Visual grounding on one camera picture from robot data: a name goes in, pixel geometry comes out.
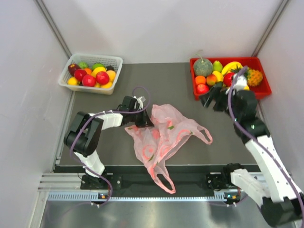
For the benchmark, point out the green apple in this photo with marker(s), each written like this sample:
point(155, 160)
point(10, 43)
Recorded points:
point(96, 65)

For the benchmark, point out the green lime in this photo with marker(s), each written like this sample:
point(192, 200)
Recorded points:
point(83, 65)

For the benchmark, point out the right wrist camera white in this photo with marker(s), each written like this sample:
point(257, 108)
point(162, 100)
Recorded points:
point(240, 83)

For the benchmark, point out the red apple right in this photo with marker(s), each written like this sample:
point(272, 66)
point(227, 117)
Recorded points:
point(102, 78)

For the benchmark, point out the small orange tangerine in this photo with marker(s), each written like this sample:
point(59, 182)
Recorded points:
point(88, 70)

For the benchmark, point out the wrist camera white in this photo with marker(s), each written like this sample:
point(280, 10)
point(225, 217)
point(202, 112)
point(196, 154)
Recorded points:
point(240, 83)
point(139, 103)

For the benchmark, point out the orange peach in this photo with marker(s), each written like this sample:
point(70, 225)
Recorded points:
point(112, 75)

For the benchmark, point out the orange fruit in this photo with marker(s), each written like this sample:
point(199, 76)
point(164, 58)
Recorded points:
point(200, 80)

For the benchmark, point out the yellow banana bunch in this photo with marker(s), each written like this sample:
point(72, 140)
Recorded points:
point(231, 66)

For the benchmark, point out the yellow lemon in basket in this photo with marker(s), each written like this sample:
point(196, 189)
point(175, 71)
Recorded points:
point(73, 81)

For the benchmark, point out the white perforated plastic basket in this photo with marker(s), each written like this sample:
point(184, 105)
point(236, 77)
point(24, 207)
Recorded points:
point(107, 89)

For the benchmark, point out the red pomegranate fruit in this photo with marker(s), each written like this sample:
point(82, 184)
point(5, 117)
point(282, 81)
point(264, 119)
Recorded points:
point(228, 78)

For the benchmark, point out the dark red fruit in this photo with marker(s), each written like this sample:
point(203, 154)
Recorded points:
point(72, 68)

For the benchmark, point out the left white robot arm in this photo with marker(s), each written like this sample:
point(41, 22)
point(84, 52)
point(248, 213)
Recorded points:
point(83, 136)

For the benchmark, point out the grey slotted cable duct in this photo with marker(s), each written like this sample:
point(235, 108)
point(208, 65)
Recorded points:
point(96, 196)

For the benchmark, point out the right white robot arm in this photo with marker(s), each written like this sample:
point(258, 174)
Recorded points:
point(280, 201)

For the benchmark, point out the yellow fruit in basket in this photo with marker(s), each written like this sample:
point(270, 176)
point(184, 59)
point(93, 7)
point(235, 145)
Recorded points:
point(97, 70)

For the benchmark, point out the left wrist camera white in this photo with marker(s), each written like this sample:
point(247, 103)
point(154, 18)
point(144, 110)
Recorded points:
point(139, 103)

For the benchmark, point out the green melon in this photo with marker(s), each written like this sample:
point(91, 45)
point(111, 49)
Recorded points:
point(202, 66)

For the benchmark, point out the red apple left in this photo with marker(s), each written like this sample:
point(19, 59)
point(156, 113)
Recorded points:
point(79, 74)

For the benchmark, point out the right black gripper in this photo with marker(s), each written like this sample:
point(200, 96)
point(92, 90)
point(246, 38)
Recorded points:
point(206, 99)

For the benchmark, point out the orange pineapple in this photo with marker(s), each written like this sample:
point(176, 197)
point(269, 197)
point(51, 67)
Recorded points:
point(254, 77)

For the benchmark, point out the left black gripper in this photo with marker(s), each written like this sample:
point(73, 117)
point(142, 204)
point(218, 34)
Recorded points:
point(145, 121)

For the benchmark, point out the red apple in tray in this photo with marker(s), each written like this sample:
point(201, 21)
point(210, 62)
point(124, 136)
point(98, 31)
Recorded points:
point(202, 89)

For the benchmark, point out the yellow mango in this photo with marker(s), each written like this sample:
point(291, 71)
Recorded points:
point(218, 76)

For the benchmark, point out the pink printed plastic bag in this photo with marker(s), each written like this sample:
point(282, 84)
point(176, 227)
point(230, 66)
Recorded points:
point(153, 146)

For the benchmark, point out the green yellow fruit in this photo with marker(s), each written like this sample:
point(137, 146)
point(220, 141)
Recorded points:
point(217, 66)

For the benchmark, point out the dark mangosteen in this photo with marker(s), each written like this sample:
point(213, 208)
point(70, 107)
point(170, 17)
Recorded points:
point(110, 68)

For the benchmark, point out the red apple middle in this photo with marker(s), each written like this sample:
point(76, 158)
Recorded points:
point(88, 80)

